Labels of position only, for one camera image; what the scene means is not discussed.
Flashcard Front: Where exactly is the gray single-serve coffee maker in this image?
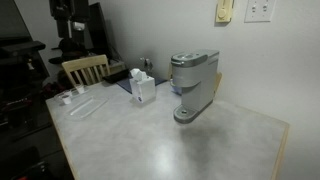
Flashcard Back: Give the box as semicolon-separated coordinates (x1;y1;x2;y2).
170;49;221;125

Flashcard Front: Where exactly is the white tissue box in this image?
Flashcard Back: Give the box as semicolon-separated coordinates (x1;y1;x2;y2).
128;67;157;105

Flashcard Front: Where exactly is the clear plastic tray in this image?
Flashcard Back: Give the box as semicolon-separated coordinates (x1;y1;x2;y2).
64;95;110;121

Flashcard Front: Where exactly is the white coffee pod cup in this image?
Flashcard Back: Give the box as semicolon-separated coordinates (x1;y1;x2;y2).
61;94;73;106
75;84;86;95

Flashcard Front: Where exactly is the tan wooden board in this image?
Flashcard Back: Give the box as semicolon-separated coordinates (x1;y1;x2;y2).
214;71;223;95

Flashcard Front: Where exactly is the dark blue mat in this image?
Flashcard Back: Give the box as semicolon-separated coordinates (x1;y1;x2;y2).
116;76;168;95

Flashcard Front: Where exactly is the black furniture stand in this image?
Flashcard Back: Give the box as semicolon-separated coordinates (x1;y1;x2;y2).
0;39;52;134

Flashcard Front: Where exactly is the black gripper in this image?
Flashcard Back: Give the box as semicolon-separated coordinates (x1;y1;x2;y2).
49;0;91;39

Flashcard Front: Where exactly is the light wooden chair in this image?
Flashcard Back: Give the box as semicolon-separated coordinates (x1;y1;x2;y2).
61;54;111;89

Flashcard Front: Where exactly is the white wall outlet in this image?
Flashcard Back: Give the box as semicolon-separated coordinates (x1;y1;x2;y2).
243;0;277;24

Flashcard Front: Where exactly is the beige box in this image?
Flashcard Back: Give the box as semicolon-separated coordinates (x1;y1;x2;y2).
109;60;127;75

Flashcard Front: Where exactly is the black bag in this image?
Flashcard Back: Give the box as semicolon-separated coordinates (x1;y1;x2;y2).
57;37;88;54

